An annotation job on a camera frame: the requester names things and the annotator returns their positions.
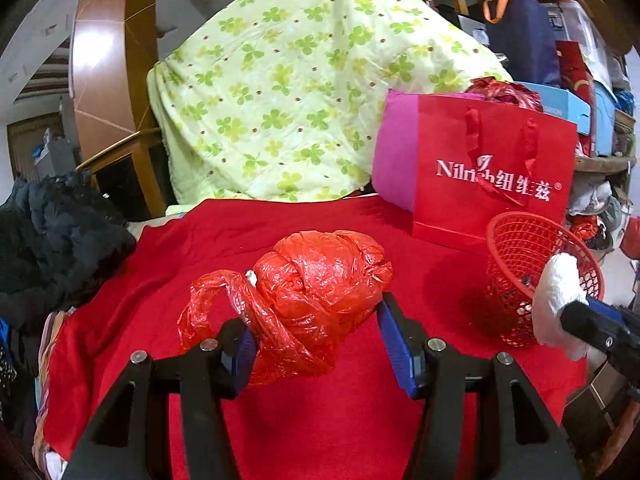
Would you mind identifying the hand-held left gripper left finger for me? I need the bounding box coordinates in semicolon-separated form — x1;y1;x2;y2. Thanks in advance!
62;317;258;480

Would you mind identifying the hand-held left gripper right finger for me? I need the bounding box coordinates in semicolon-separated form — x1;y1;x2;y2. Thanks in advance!
377;292;576;480

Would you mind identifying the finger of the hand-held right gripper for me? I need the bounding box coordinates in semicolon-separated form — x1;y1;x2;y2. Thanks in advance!
560;301;640;388
585;295;640;327

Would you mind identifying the white plastic bag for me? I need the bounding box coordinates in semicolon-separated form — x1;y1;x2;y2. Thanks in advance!
531;253;592;362

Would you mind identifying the red plastic bag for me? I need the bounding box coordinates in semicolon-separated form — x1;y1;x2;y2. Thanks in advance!
465;77;545;113
178;230;394;387

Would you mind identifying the red plastic basket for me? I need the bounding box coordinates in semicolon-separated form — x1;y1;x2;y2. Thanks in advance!
485;211;606;350

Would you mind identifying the red cloth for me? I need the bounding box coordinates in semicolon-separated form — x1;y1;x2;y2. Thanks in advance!
42;196;588;480

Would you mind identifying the red paper gift bag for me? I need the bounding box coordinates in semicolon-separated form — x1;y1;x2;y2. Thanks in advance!
371;89;578;255

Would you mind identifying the striped cloth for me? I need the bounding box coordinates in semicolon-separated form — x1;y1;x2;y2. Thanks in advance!
31;307;76;471

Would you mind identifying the blue cardboard box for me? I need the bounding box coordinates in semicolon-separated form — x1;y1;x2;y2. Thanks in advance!
520;80;592;133

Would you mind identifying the black jacket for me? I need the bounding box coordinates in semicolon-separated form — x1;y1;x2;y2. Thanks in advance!
0;170;137;331

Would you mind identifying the crumpled red plastic bag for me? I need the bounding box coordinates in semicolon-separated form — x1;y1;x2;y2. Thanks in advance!
465;77;545;113

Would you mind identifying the green clover print quilt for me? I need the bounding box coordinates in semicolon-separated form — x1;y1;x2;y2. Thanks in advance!
147;0;513;204

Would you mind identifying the navy bag with orange handle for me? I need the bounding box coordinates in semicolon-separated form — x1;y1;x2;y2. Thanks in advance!
481;0;562;88

